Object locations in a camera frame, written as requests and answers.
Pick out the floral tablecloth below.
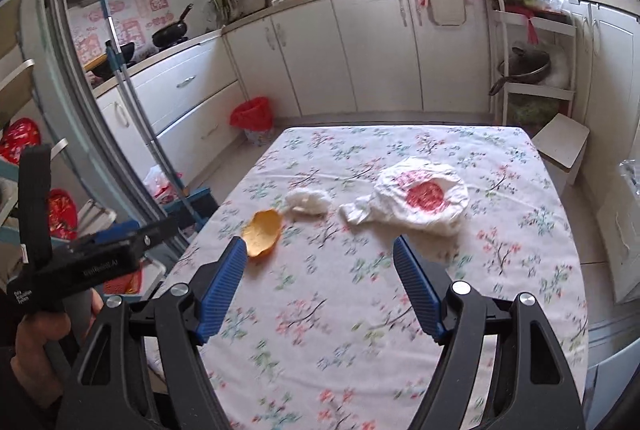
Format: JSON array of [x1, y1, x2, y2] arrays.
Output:
[[145, 125, 590, 430]]

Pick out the white step stool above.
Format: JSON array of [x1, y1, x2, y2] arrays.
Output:
[[531, 112, 591, 183]]

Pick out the black wok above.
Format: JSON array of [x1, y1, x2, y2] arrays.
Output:
[[90, 40, 136, 78], [489, 46, 553, 97], [151, 4, 195, 49]]

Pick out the white kitchen cart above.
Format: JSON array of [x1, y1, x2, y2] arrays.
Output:
[[485, 0, 577, 127]]

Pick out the grey sliding door frame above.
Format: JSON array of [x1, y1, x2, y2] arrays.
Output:
[[37, 0, 167, 231]]

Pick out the grey pole mop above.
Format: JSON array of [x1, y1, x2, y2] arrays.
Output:
[[95, 0, 201, 231]]

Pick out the white plastic bag red print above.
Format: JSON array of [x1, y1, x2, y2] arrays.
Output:
[[339, 156, 470, 237]]

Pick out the floral bin with red liner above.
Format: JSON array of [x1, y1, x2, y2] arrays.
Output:
[[230, 97, 275, 145]]

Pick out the white drawer cabinet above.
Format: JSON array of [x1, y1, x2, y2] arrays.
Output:
[[562, 0, 640, 305]]

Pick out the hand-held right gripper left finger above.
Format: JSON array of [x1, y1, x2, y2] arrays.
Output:
[[57, 236, 249, 430]]

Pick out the person's left forearm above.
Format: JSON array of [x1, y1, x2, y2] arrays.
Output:
[[0, 340, 66, 430]]

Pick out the white base cabinets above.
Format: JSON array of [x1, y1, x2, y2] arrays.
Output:
[[95, 0, 493, 183]]

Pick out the person's left hand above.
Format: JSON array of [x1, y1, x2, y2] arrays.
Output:
[[10, 310, 73, 391]]

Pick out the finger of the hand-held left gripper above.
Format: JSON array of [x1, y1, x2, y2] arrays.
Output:
[[75, 216, 179, 257]]

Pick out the orange peel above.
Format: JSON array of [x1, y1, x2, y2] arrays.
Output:
[[241, 208, 284, 259]]

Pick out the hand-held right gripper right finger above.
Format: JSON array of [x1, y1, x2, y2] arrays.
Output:
[[392, 235, 586, 430]]

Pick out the hanging holder with red bag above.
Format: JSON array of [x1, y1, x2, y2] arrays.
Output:
[[419, 0, 476, 28]]

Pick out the white tissue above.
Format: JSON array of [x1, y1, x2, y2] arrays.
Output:
[[285, 188, 332, 217]]

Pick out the red patterned cushion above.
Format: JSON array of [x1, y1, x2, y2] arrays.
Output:
[[47, 189, 79, 241], [0, 119, 42, 165]]

